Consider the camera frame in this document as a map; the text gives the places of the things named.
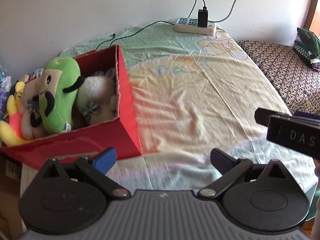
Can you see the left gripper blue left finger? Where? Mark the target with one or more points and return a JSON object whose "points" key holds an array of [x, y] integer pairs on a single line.
{"points": [[105, 160]]}

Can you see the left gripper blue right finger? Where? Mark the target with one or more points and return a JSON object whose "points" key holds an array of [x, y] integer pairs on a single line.
{"points": [[222, 161]]}

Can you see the white plush rabbit blue ears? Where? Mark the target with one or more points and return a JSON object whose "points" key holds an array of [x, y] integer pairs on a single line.
{"points": [[97, 98]]}

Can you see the green plush toy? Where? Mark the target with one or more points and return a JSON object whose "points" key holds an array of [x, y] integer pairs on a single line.
{"points": [[59, 85]]}

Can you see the pink plush rabbit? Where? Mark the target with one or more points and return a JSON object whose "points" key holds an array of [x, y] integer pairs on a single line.
{"points": [[31, 125]]}

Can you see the person's right hand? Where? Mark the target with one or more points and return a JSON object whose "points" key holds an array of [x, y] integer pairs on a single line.
{"points": [[317, 171]]}

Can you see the red cardboard box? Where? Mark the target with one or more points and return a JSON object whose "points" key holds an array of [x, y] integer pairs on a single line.
{"points": [[121, 134]]}

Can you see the patterned covered bench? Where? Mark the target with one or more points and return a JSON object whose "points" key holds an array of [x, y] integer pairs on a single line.
{"points": [[296, 83]]}

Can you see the cartoon print bed sheet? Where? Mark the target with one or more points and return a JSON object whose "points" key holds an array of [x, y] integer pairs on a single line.
{"points": [[193, 93]]}

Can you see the yellow plush tiger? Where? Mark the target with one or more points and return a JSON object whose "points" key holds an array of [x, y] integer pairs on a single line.
{"points": [[11, 133]]}

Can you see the blue packages beside bed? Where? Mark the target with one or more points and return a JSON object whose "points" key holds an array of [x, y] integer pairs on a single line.
{"points": [[5, 86]]}

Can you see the white power strip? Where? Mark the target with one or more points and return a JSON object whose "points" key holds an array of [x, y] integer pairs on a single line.
{"points": [[190, 25]]}

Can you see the black charger adapter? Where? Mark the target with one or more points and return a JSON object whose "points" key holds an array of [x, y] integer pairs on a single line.
{"points": [[202, 17]]}

